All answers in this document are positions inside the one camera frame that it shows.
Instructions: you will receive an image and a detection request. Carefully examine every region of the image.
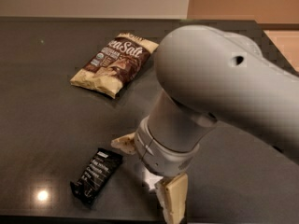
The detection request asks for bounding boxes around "sea salt chips bag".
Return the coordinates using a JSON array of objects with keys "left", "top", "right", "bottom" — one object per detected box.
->
[{"left": 70, "top": 33, "right": 158, "bottom": 98}]

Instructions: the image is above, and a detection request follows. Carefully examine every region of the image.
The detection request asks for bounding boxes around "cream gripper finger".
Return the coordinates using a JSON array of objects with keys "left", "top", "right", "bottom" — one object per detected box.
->
[
  {"left": 155, "top": 173, "right": 188, "bottom": 224},
  {"left": 111, "top": 133, "right": 135, "bottom": 155}
]

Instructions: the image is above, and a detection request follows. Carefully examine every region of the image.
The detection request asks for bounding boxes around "black rxbar chocolate bar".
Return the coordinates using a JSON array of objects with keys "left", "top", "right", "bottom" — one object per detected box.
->
[{"left": 70, "top": 147, "right": 123, "bottom": 205}]

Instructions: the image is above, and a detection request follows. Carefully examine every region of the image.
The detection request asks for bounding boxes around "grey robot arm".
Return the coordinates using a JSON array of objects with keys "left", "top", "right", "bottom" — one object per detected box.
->
[{"left": 111, "top": 25, "right": 299, "bottom": 224}]

